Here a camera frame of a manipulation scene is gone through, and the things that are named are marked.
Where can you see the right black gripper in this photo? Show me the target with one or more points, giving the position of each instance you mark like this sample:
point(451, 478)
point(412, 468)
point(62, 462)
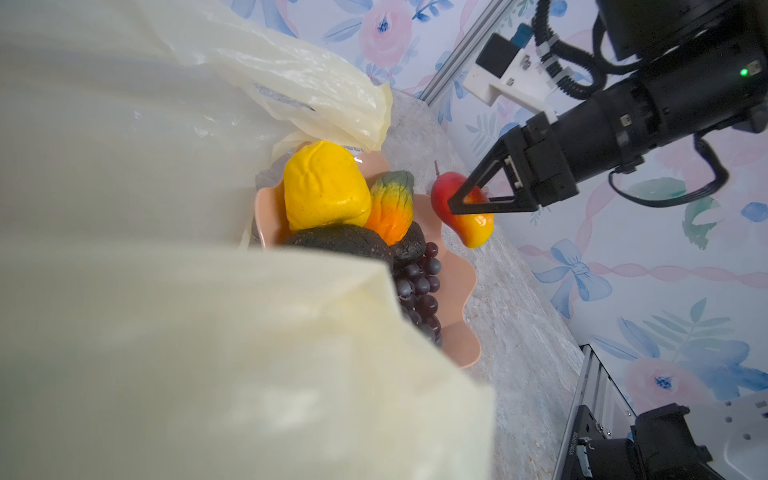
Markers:
point(695, 89)

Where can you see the pink wavy fruit plate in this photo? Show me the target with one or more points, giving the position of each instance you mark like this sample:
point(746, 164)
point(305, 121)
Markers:
point(458, 277)

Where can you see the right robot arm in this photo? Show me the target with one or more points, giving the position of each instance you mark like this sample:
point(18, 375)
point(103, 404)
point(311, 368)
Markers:
point(626, 36)

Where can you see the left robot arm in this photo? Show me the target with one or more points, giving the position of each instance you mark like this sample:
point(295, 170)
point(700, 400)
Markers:
point(720, 440)

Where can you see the orange green papaya fruit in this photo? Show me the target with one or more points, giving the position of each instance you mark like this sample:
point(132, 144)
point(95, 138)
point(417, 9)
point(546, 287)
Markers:
point(392, 208)

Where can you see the dark avocado fruit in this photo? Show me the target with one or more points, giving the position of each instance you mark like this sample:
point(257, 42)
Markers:
point(343, 239)
point(410, 249)

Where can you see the purple grape bunch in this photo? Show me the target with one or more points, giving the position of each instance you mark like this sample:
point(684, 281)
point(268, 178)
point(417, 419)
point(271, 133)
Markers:
point(416, 286)

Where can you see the yellow lemon fruit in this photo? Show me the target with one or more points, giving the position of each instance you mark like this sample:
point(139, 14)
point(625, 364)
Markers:
point(323, 186)

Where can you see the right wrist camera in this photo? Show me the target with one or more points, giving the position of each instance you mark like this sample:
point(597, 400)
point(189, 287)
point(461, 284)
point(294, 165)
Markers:
point(504, 67)

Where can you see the right metal corner post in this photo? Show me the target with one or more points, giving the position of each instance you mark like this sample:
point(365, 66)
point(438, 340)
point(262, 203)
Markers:
point(486, 23)

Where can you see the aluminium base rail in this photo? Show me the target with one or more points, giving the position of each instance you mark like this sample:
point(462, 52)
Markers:
point(597, 439)

